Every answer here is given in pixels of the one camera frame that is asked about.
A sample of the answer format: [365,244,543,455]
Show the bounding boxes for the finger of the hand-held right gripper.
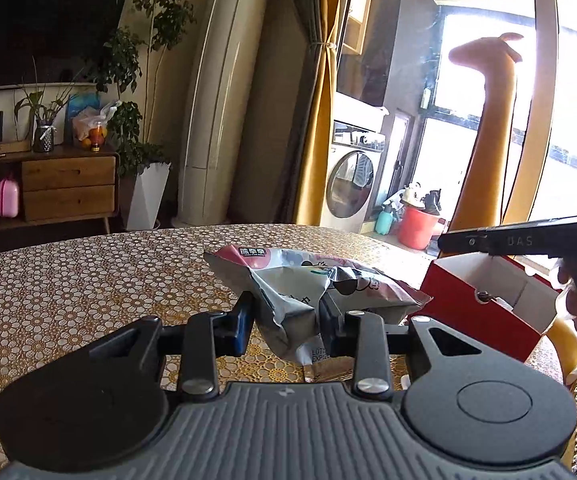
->
[437,212,577,258]

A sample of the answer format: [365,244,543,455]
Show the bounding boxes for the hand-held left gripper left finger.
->
[86,292,258,396]

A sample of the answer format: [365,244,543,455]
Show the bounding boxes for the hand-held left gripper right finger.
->
[319,300,474,396]

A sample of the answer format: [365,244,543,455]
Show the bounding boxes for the pink silver snack packet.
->
[203,245,434,382]

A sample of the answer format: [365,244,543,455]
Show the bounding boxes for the white sunglasses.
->
[476,289,518,311]

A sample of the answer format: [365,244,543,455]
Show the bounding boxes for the red cardboard box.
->
[409,254,559,363]

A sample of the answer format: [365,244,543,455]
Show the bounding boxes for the patterned tablecloth desktop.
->
[0,222,577,480]

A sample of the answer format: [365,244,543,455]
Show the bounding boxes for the black spray bottle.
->
[421,189,443,217]

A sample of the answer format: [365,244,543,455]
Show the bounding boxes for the red bucket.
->
[399,205,443,251]

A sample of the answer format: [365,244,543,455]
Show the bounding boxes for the green spray bottle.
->
[375,200,401,236]

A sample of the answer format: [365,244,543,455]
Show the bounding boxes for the brown giraffe figure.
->
[447,32,525,235]

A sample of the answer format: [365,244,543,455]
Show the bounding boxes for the yellow chair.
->
[543,319,577,387]

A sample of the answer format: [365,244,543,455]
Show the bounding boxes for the washing machine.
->
[321,120,387,233]

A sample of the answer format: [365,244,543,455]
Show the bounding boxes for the white planter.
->
[121,161,172,231]

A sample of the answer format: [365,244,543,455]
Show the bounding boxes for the grey curtain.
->
[231,0,330,224]

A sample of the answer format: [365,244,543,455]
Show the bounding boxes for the yellow curtain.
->
[293,0,355,233]

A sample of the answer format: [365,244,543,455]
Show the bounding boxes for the wooden television cabinet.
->
[0,147,119,242]

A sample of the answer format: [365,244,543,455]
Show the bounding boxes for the standing air conditioner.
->
[171,0,275,227]

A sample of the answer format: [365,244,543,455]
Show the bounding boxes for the plastic bag of fruit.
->
[72,100,122,153]

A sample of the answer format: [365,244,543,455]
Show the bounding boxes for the pink case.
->
[0,175,20,219]

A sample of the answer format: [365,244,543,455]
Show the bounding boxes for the grass plant in vase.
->
[13,57,85,154]

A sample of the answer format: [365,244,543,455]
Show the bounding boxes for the blue box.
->
[66,92,100,147]

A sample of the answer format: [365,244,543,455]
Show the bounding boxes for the tall green houseplant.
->
[91,0,196,179]

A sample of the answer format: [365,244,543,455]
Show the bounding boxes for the black television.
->
[0,0,133,93]

